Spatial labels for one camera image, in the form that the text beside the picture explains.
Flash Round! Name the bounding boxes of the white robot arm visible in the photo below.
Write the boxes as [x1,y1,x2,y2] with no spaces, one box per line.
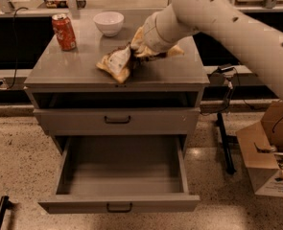
[131,0,283,100]

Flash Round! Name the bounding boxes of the orange soda can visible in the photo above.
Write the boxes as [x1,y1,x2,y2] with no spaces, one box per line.
[52,13,77,51]

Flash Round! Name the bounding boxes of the black hanging cable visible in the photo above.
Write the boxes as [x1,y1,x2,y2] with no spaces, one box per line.
[7,7,30,90]

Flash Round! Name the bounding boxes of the grey drawer cabinet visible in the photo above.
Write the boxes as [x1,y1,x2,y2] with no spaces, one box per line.
[25,9,209,150]

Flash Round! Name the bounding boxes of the black bar on floor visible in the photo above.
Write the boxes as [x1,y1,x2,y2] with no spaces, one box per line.
[0,195,12,230]

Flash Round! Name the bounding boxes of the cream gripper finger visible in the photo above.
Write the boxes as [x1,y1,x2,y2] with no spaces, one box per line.
[134,45,166,59]
[130,27,144,51]

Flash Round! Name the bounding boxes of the brown chip bag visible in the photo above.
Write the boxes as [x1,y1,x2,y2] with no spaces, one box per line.
[95,42,185,84]

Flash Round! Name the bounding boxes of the black power adapter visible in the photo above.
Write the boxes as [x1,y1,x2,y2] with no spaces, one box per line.
[217,64,234,73]

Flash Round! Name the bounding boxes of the white bowl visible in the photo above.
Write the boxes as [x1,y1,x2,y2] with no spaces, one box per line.
[93,11,124,36]

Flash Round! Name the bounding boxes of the brown cardboard box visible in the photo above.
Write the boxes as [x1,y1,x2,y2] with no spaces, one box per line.
[236,102,283,197]

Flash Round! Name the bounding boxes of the closed upper grey drawer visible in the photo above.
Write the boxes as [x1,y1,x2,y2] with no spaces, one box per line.
[34,108,200,136]

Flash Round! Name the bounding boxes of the open lower grey drawer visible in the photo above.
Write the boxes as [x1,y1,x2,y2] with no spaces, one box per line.
[39,135,200,214]

